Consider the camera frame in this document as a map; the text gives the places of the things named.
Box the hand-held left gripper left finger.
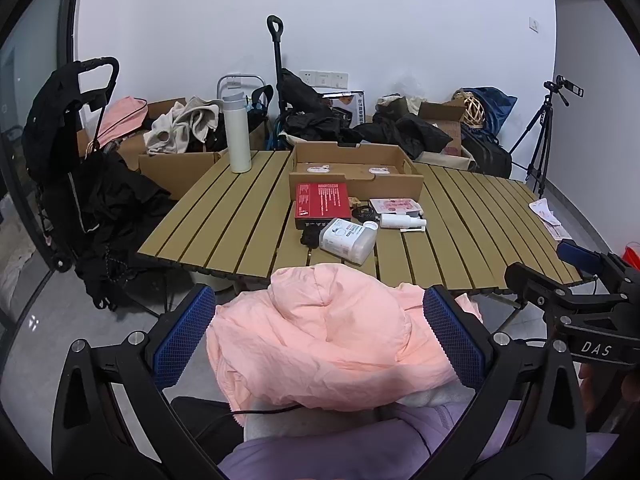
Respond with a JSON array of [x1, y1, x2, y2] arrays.
[[51, 284, 221, 480]]

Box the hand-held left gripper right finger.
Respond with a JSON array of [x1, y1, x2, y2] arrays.
[[422, 285, 587, 480]]

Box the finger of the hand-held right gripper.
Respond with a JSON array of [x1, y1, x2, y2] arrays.
[[504, 262, 577, 312], [556, 240, 608, 277]]

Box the small white spray bottle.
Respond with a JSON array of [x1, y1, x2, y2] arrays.
[[376, 213, 428, 232]]

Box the pink printed packet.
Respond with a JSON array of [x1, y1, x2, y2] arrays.
[[369, 198, 424, 217]]

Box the white labelled plastic bottle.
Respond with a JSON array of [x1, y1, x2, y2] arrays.
[[318, 218, 378, 264]]

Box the black strap bundle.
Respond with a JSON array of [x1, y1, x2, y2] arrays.
[[350, 199, 381, 223]]

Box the shallow cardboard box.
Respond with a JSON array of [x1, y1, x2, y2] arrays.
[[288, 142, 425, 202]]

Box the red box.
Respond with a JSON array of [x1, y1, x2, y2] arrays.
[[294, 182, 350, 231]]

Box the person's right hand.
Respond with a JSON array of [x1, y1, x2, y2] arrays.
[[579, 362, 640, 413]]

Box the white paper packet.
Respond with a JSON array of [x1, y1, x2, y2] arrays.
[[529, 199, 574, 242]]

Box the dark cloth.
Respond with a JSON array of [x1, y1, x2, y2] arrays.
[[170, 396, 247, 467]]

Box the black tripod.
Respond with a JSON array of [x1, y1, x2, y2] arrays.
[[509, 91, 557, 201]]

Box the pink jacket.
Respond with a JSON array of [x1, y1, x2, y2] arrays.
[[206, 262, 483, 426]]

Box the black bag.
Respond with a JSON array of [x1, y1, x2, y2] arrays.
[[460, 125, 514, 180]]

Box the pale grey cloth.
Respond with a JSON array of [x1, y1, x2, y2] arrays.
[[242, 385, 476, 443]]

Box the purple garment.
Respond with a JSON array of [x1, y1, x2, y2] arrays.
[[220, 400, 621, 480]]

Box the large cardboard box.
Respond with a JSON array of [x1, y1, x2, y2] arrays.
[[137, 132, 267, 202]]

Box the blue bag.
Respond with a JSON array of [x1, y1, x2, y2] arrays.
[[470, 86, 519, 134]]

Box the woven rattan ball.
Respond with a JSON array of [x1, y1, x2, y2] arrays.
[[452, 89, 489, 129]]

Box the tall white thermos bottle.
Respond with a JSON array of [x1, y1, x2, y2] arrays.
[[221, 91, 253, 174]]

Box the beige clothes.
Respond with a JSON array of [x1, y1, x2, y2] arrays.
[[144, 97, 224, 157]]

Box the black jacket pile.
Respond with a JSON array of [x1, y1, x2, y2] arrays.
[[275, 67, 454, 161]]

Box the pink bag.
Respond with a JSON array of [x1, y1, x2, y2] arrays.
[[94, 96, 150, 150]]

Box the open cardboard box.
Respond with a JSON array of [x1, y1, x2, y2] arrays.
[[77, 97, 190, 162]]

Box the teal bag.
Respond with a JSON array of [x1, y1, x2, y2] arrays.
[[250, 85, 277, 152]]

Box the printed appliance box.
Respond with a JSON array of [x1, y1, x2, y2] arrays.
[[322, 91, 366, 129]]

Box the black folding cart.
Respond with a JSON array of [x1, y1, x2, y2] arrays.
[[22, 56, 121, 273]]

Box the black cable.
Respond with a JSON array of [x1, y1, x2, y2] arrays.
[[190, 402, 312, 442]]

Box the white metal frame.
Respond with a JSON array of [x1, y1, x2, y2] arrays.
[[216, 74, 266, 107]]

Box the white wall socket panel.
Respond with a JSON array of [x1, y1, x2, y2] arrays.
[[299, 70, 349, 89]]

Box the black wagon handle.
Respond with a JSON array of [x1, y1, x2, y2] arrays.
[[266, 15, 286, 113]]

